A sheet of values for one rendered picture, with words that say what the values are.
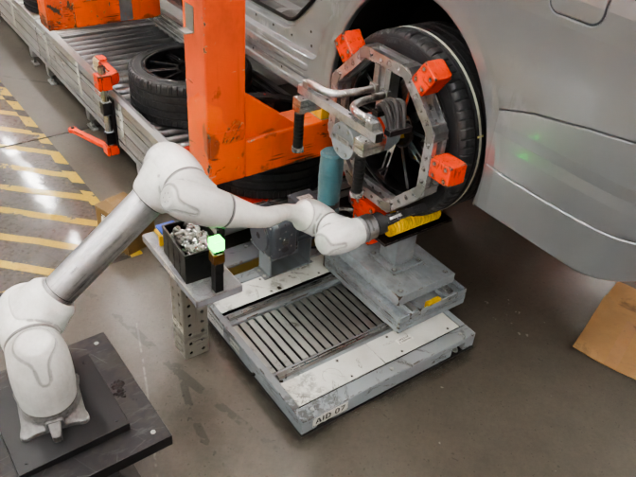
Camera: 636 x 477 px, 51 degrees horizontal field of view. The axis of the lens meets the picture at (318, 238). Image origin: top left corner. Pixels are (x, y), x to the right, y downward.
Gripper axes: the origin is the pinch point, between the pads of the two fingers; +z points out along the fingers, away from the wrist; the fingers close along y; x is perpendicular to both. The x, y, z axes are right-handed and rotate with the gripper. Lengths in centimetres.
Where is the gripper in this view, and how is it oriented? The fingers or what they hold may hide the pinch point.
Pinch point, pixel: (417, 208)
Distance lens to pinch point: 234.4
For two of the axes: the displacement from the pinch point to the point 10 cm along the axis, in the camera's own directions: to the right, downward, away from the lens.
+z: 8.2, -2.9, 5.0
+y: 4.5, -2.2, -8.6
